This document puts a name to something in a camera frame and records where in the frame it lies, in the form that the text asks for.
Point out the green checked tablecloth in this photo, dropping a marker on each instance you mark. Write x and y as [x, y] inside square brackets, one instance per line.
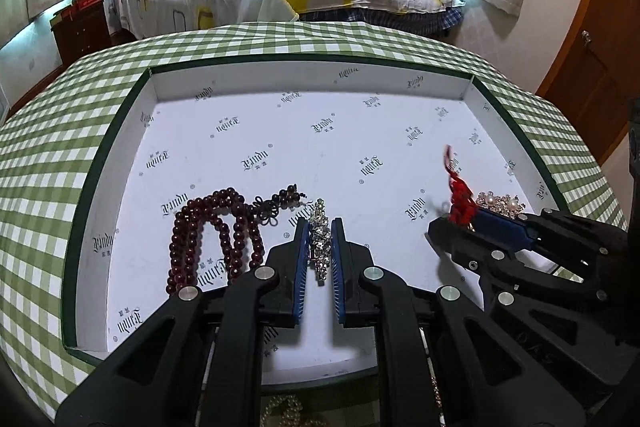
[50, 157]

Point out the silver rhinestone hair clip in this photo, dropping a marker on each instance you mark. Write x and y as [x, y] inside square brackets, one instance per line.
[319, 242]

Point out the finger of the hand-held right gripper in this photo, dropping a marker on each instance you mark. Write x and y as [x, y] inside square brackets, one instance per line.
[465, 252]
[500, 227]

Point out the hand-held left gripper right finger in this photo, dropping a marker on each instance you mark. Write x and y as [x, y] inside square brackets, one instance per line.
[340, 267]

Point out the brown wooden door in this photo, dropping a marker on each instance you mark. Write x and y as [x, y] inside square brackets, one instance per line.
[600, 57]

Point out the pearl and gold brooch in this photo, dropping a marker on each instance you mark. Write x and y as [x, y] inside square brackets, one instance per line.
[495, 201]

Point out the dark wooden nightstand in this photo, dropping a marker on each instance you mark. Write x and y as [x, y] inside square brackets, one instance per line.
[82, 32]

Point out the green jewelry box tray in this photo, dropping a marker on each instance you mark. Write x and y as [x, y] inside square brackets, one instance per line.
[350, 147]

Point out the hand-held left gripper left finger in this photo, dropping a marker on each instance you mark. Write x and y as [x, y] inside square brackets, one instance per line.
[300, 267]

